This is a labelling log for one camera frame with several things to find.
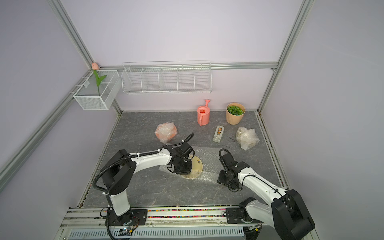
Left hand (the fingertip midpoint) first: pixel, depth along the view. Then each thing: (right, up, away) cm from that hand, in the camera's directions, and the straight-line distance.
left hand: (190, 174), depth 86 cm
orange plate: (-18, +24, +16) cm, 34 cm away
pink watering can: (+8, +36, +20) cm, 42 cm away
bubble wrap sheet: (-18, +24, +16) cm, 34 cm away
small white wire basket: (-55, +49, +3) cm, 74 cm away
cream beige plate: (+4, +3, +3) cm, 5 cm away
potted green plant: (+30, +37, +18) cm, 51 cm away
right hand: (+18, -4, -1) cm, 19 cm away
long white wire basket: (-16, +60, +12) cm, 64 cm away
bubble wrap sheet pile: (+12, +8, +8) cm, 17 cm away
